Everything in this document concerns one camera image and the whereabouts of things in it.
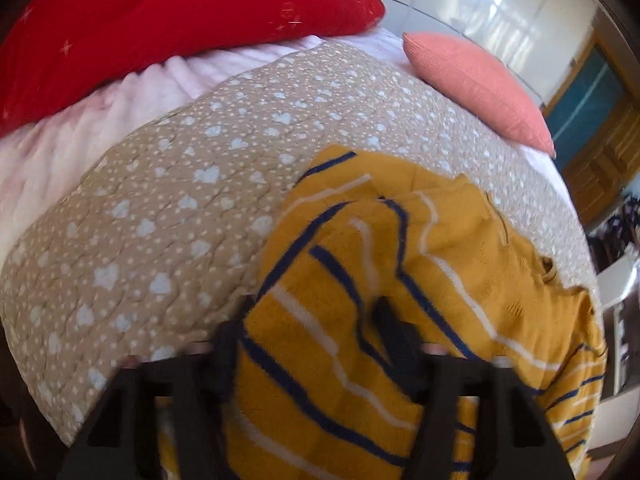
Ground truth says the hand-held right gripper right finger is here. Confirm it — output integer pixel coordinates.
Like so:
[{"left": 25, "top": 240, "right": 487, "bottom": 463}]
[{"left": 372, "top": 296, "right": 577, "bottom": 480}]

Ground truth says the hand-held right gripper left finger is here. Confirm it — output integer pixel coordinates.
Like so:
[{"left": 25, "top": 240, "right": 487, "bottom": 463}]
[{"left": 56, "top": 296, "right": 259, "bottom": 480}]

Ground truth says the yellow striped sweater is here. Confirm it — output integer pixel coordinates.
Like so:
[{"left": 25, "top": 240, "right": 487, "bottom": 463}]
[{"left": 158, "top": 145, "right": 609, "bottom": 480}]

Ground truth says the shoe rack with clothes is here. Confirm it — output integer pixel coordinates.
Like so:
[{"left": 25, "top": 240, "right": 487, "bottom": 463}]
[{"left": 588, "top": 203, "right": 640, "bottom": 276}]

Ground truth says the beige dotted quilted blanket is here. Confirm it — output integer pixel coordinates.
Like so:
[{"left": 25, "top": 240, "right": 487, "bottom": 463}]
[{"left": 0, "top": 41, "right": 601, "bottom": 451}]

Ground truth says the white tv cabinet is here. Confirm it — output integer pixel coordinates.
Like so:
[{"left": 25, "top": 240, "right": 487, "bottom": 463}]
[{"left": 588, "top": 250, "right": 640, "bottom": 461}]

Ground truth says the wooden door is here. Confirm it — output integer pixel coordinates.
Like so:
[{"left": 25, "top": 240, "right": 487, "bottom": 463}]
[{"left": 564, "top": 100, "right": 640, "bottom": 231}]

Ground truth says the pink knitted cushion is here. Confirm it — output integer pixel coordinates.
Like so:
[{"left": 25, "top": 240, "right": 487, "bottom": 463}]
[{"left": 402, "top": 31, "right": 557, "bottom": 159}]

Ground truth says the teal folding curtain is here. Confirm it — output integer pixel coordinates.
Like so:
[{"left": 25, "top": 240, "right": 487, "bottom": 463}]
[{"left": 545, "top": 45, "right": 629, "bottom": 176}]

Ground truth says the white glossy wardrobe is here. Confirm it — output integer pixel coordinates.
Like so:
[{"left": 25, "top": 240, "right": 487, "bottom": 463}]
[{"left": 310, "top": 0, "right": 601, "bottom": 106}]

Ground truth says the red pillow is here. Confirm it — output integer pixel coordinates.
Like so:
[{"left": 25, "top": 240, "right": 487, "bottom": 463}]
[{"left": 0, "top": 0, "right": 386, "bottom": 138}]

